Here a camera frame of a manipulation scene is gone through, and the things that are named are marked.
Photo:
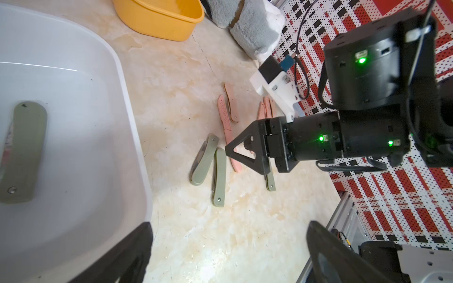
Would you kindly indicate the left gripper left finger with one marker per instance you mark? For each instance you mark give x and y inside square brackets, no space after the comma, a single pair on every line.
[126,262]

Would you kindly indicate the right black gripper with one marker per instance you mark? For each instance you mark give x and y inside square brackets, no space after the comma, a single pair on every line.
[343,141]

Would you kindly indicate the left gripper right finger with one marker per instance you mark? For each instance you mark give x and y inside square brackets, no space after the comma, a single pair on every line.
[333,262]

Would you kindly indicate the white storage box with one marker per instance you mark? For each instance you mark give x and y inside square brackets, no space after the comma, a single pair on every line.
[91,190]

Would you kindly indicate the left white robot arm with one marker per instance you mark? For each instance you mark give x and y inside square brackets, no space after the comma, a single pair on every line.
[399,263]

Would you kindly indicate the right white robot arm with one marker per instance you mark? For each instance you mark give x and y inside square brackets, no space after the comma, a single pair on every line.
[384,99]

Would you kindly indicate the yellow storage box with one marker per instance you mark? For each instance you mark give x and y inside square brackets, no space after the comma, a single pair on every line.
[169,20]

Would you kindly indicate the grey plush dog toy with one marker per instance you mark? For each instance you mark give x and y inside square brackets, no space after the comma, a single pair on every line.
[255,25]

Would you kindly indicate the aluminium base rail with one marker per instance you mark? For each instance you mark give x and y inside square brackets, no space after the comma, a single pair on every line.
[346,219]

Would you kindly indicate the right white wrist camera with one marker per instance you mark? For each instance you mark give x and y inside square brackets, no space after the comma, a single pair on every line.
[272,79]

